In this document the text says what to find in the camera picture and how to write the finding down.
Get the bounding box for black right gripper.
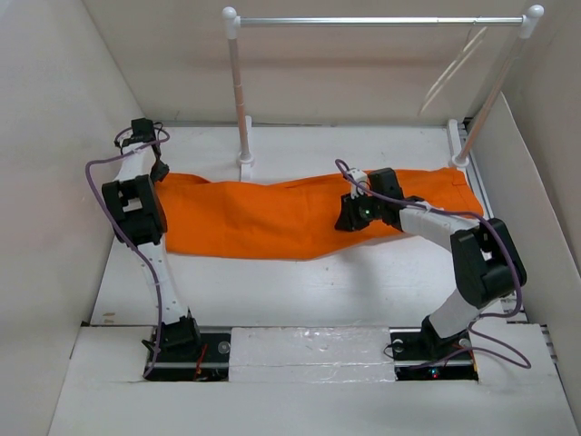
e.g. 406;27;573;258
334;189;384;232

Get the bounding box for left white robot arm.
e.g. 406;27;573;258
101;132;202;361

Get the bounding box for orange trousers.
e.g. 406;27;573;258
156;166;485;262

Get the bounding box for aluminium table edge rail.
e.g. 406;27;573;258
457;121;529;324

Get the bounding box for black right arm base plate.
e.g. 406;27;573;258
383;328;478;382

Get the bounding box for white clothes rack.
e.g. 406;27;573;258
222;5;545;182

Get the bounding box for wooden clothes hanger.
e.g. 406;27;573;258
417;26;488;116

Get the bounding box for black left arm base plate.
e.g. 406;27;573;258
146;328;231;382

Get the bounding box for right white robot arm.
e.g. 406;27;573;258
335;159;527;361

